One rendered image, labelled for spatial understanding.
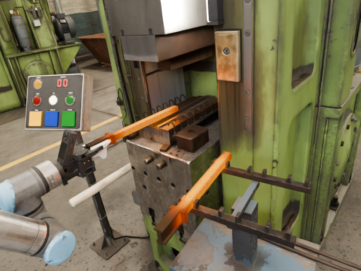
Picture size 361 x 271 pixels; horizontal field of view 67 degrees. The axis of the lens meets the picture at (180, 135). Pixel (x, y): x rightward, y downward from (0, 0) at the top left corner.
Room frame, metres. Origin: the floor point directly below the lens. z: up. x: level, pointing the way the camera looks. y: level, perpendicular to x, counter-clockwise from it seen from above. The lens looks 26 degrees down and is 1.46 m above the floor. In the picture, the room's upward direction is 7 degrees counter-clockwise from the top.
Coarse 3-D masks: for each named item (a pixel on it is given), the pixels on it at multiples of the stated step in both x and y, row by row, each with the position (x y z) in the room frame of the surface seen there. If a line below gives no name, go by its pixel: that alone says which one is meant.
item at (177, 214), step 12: (228, 156) 0.79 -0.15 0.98; (216, 168) 0.72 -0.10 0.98; (204, 180) 0.67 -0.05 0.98; (192, 192) 0.62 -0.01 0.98; (204, 192) 0.64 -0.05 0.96; (180, 204) 0.58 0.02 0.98; (192, 204) 0.58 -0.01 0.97; (168, 216) 0.52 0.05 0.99; (180, 216) 0.54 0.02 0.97; (156, 228) 0.49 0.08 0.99; (168, 228) 0.50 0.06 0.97; (156, 240) 0.49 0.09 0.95; (168, 240) 0.49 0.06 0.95
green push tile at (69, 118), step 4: (64, 112) 1.28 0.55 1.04; (68, 112) 1.28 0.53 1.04; (72, 112) 1.27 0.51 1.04; (64, 116) 1.27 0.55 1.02; (68, 116) 1.27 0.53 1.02; (72, 116) 1.26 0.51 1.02; (64, 120) 1.26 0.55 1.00; (68, 120) 1.26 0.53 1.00; (72, 120) 1.25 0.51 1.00; (64, 124) 1.25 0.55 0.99; (68, 124) 1.25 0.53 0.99; (72, 124) 1.24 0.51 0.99
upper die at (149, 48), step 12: (120, 36) 1.16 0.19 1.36; (132, 36) 1.11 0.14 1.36; (144, 36) 1.07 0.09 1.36; (156, 36) 1.03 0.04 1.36; (168, 36) 1.08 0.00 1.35; (180, 36) 1.13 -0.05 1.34; (192, 36) 1.18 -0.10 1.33; (204, 36) 1.24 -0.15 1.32; (132, 48) 1.12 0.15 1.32; (144, 48) 1.07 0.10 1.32; (156, 48) 1.03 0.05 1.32; (168, 48) 1.07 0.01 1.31; (180, 48) 1.12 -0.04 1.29; (192, 48) 1.18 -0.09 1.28; (132, 60) 1.13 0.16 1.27; (144, 60) 1.08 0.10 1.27; (156, 60) 1.04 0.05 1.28
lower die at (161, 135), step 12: (192, 96) 1.47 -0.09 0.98; (204, 96) 1.38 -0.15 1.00; (180, 108) 1.27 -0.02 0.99; (192, 108) 1.23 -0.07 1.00; (204, 108) 1.23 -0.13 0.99; (216, 108) 1.29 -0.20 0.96; (168, 120) 1.11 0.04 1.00; (192, 120) 1.15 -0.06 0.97; (144, 132) 1.14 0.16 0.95; (156, 132) 1.08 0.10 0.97; (168, 132) 1.03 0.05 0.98; (168, 144) 1.04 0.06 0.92
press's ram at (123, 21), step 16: (112, 0) 1.17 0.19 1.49; (128, 0) 1.10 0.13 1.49; (144, 0) 1.05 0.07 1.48; (160, 0) 1.00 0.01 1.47; (176, 0) 1.05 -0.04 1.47; (192, 0) 1.12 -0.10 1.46; (112, 16) 1.18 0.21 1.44; (128, 16) 1.11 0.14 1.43; (144, 16) 1.06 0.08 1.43; (160, 16) 1.00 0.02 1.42; (176, 16) 1.04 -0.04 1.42; (192, 16) 1.11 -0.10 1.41; (112, 32) 1.19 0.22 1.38; (128, 32) 1.12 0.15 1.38; (144, 32) 1.06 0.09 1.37; (160, 32) 1.01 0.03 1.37
